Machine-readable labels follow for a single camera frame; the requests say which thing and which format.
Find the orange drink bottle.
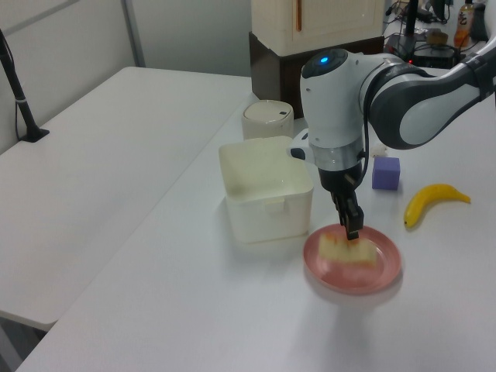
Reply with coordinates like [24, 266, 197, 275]
[452, 2, 476, 50]

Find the white side table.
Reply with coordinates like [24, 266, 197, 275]
[0, 65, 253, 330]

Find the cream open plastic box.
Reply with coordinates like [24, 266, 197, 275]
[218, 135, 314, 245]

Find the black pole with clamp base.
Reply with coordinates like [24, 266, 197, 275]
[0, 26, 50, 143]

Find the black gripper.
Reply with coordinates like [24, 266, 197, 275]
[318, 164, 366, 242]

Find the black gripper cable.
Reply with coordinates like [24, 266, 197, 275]
[343, 92, 371, 191]

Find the black equipment box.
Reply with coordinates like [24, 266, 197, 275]
[387, 33, 460, 69]

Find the cream lidded trash bin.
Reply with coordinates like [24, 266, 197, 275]
[241, 99, 295, 141]

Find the black background pole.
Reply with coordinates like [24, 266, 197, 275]
[402, 0, 419, 38]

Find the purple cube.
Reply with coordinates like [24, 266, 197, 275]
[371, 156, 401, 191]

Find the small brown cardboard box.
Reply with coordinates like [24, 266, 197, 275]
[425, 29, 449, 46]

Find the yellow banana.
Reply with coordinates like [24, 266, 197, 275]
[404, 183, 472, 229]

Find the pink plate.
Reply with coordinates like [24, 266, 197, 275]
[302, 223, 402, 296]

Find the orange glazed bread loaf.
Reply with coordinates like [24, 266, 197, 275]
[318, 231, 379, 272]

